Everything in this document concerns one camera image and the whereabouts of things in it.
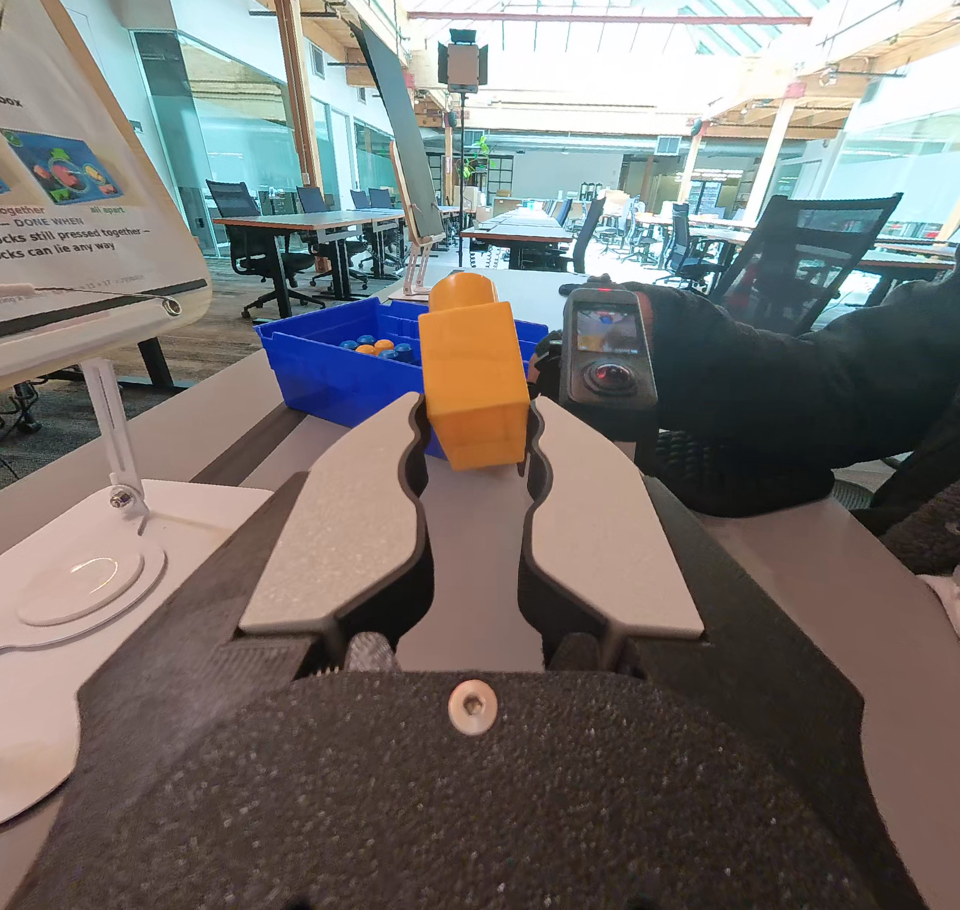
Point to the black mesh office chair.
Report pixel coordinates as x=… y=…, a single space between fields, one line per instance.
x=810 y=257

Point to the black wrist rest pad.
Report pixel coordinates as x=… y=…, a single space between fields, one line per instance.
x=675 y=467

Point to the long grey desk row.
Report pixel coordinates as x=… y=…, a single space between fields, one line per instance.
x=517 y=231

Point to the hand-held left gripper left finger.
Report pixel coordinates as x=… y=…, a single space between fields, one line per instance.
x=337 y=542

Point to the person's right forearm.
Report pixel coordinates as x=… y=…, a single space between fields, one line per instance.
x=787 y=392

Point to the dark fleece garment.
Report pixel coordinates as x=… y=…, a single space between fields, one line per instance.
x=922 y=527

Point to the blue plastic bin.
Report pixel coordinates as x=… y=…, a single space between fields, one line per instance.
x=330 y=385

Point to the pale pink cloth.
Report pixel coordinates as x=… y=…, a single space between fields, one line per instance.
x=945 y=602

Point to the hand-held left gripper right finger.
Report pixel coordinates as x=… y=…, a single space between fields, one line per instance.
x=607 y=542

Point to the potted green plant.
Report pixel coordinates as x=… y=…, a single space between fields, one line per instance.
x=476 y=160

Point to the studio light on stand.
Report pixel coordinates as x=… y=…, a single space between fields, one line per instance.
x=463 y=62

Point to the brown wooden desk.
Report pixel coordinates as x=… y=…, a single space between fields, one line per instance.
x=300 y=221
x=150 y=359

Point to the printed instruction sheet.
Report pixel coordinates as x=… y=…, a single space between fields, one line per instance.
x=60 y=175

